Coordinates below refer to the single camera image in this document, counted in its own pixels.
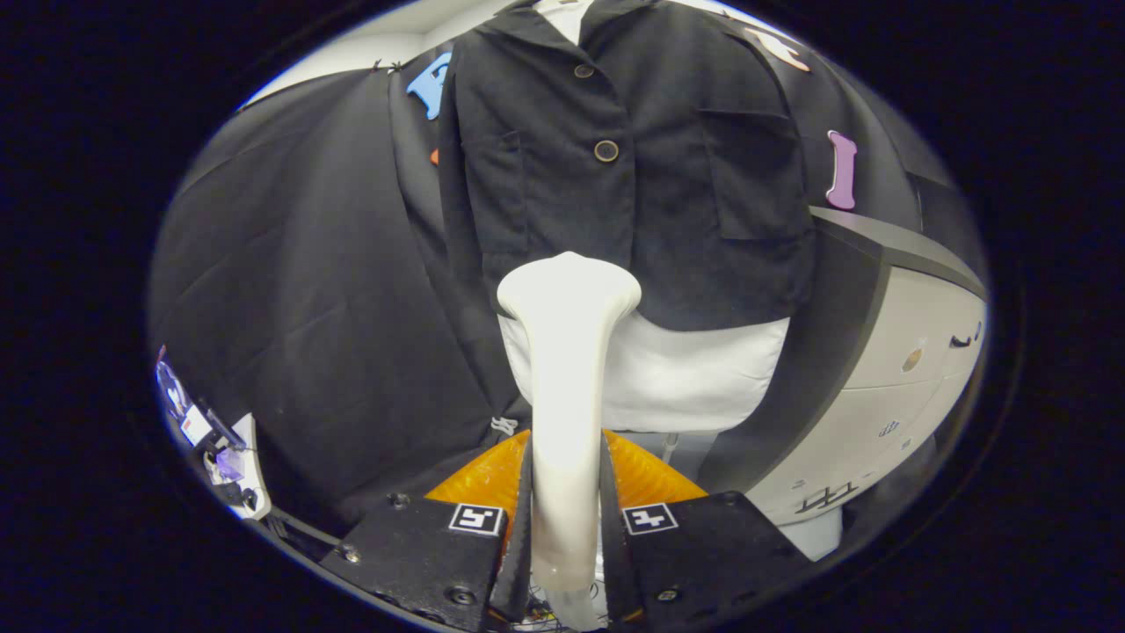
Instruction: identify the black jacket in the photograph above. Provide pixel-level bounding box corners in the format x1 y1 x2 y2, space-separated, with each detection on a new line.
438 0 818 333

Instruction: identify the grey cabinet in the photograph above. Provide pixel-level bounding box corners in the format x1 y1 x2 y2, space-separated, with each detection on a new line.
699 207 987 528

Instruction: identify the white garment steamer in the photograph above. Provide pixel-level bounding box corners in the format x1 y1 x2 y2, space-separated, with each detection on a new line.
497 252 642 630

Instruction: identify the black backdrop cloth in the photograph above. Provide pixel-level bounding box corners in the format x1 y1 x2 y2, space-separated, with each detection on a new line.
149 22 985 537

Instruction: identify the white device with labels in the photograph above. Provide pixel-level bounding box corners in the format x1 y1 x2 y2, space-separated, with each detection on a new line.
156 346 272 521

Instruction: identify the white mannequin torso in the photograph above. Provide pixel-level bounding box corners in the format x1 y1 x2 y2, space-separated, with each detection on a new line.
498 0 790 462

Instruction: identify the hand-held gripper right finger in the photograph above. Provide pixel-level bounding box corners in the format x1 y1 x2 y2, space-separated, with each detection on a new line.
600 429 814 630

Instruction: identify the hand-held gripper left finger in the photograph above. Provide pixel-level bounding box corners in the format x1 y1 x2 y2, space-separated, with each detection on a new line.
318 429 534 632

